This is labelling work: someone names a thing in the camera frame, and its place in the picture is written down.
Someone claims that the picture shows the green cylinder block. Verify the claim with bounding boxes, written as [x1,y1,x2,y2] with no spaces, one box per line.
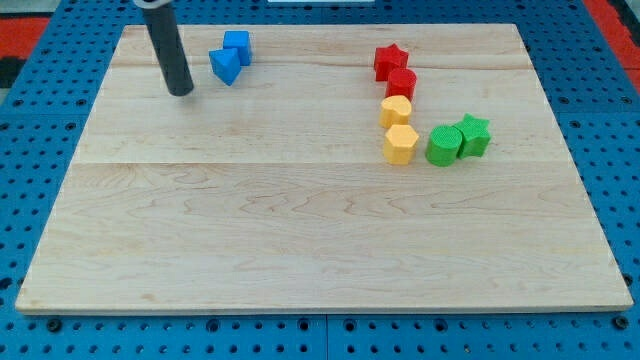
[425,125,462,167]

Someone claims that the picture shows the yellow hexagon block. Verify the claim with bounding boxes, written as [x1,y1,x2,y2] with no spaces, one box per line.
[383,124,419,165]

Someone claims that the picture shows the red cylinder block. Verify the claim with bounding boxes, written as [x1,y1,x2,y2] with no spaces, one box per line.
[385,68,417,101]

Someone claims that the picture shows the green star block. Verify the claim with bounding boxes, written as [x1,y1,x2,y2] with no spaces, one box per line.
[454,113,491,159]

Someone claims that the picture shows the light wooden board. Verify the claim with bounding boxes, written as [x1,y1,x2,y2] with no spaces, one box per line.
[15,24,633,315]

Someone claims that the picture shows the blue triangle block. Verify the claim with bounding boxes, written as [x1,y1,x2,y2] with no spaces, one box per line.
[209,48,242,86]

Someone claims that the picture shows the blue cube block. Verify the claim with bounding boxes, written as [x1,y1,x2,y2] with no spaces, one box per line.
[222,30,252,66]

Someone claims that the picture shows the red star block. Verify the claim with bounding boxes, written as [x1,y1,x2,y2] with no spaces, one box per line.
[373,43,409,81]

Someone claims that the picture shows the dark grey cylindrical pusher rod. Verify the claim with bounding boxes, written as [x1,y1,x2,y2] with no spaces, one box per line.
[134,0,194,97]

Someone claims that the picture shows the yellow heart block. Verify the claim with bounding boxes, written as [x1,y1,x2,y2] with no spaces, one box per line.
[379,95,413,129]

